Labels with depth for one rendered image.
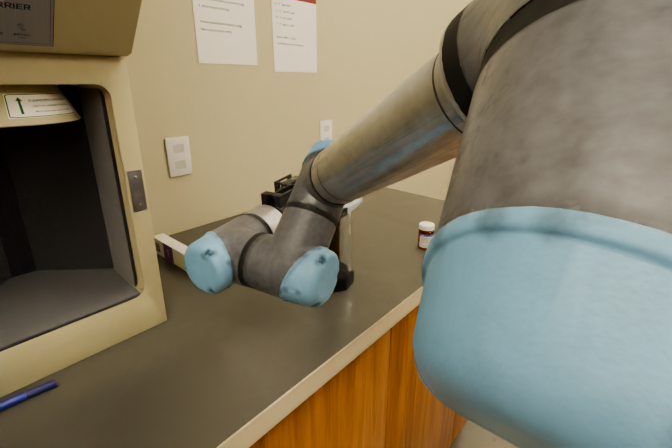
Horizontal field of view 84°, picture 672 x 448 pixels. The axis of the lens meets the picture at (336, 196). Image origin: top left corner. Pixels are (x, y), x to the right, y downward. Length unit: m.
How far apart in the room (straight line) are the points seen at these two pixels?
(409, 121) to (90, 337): 0.63
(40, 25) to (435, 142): 0.49
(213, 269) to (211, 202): 0.80
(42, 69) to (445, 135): 0.54
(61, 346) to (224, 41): 0.90
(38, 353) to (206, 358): 0.24
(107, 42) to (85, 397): 0.50
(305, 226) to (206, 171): 0.81
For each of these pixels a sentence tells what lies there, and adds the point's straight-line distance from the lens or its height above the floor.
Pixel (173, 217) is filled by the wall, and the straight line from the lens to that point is 1.23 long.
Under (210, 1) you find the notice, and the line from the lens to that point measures 1.27.
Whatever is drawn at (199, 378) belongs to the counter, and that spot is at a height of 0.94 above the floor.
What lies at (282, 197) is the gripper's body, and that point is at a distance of 0.59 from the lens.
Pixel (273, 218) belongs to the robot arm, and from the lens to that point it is 0.57.
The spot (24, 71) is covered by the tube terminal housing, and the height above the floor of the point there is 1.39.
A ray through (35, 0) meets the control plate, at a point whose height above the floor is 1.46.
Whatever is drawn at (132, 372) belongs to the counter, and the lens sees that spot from 0.72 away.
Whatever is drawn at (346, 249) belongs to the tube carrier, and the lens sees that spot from 0.79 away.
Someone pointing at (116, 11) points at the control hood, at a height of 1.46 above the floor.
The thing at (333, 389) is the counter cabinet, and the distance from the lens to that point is 0.77.
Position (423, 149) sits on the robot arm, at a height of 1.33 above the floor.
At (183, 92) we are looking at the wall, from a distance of 1.20.
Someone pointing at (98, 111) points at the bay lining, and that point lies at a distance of 0.72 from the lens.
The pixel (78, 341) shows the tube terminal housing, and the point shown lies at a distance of 0.76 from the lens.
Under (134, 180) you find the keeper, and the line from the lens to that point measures 0.69.
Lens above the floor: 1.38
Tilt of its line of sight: 17 degrees down
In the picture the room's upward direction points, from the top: straight up
